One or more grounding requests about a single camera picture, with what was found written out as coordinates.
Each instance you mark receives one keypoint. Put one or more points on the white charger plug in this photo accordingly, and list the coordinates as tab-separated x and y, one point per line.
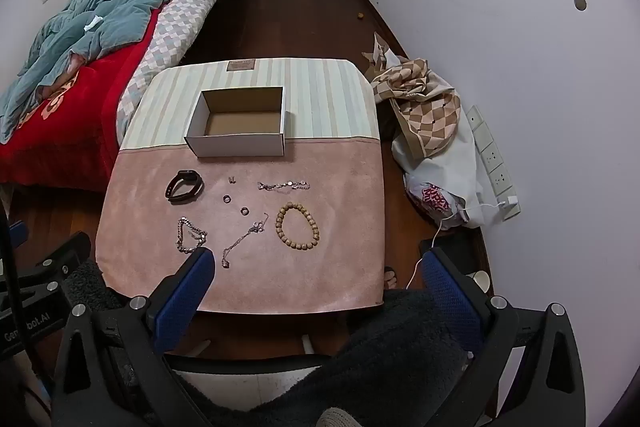
511	203

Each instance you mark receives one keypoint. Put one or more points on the red print plastic bag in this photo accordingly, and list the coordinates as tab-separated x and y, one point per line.
435	199

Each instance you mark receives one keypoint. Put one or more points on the dark fleece clothing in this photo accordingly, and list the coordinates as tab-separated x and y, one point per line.
380	357

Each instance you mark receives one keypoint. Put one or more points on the teal quilt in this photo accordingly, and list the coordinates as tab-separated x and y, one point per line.
115	17

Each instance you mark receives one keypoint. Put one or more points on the black flat object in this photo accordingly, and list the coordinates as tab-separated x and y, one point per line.
457	247

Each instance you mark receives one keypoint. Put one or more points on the white cardboard box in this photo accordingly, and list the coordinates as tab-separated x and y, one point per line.
240	127

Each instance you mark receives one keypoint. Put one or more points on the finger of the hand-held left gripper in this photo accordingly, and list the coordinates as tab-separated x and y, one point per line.
18	233
72	249

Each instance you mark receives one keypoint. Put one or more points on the grey checkered blanket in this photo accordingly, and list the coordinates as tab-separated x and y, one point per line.
175	32

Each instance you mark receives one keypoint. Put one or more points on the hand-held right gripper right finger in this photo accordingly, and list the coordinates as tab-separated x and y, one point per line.
450	297

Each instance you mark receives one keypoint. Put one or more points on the white cup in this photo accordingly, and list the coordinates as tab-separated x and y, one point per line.
481	281

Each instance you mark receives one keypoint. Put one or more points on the black smart band watch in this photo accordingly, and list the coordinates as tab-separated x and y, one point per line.
183	187

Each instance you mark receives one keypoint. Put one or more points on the white table leg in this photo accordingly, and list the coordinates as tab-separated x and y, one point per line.
307	343

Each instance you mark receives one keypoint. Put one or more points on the white wall power strip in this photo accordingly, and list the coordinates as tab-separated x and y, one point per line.
492	157

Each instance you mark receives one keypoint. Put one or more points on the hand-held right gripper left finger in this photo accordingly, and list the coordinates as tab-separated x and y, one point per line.
184	294

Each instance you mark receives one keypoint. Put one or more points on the bed with red blanket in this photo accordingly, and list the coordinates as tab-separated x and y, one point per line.
75	117

